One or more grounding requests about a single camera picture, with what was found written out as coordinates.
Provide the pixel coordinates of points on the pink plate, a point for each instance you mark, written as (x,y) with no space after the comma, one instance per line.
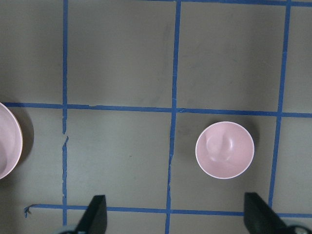
(11,141)

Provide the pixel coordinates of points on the small pink bowl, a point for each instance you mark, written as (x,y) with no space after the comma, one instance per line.
(224,150)

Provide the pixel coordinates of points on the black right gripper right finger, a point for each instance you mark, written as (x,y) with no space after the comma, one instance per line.
(259,218)

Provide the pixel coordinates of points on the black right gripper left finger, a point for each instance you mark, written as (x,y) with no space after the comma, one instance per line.
(94,220)

